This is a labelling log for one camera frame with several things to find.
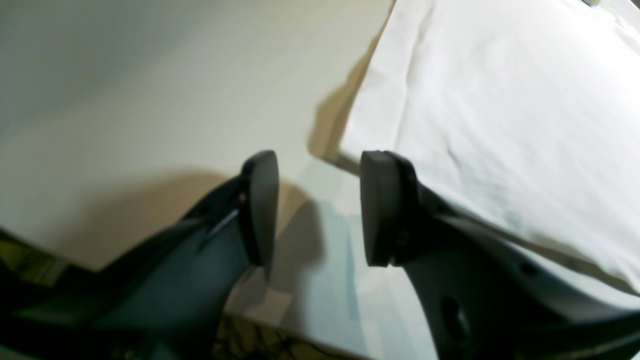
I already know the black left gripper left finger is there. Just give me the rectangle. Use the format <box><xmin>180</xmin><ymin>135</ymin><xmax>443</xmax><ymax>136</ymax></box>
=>
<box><xmin>1</xmin><ymin>150</ymin><xmax>279</xmax><ymax>360</ymax></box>

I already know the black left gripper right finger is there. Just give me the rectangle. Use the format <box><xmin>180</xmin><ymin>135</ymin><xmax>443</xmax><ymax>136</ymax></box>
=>
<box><xmin>359</xmin><ymin>151</ymin><xmax>639</xmax><ymax>360</ymax></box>

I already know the white T-shirt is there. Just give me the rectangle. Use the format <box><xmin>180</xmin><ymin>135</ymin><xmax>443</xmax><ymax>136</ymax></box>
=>
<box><xmin>339</xmin><ymin>0</ymin><xmax>640</xmax><ymax>293</ymax></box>

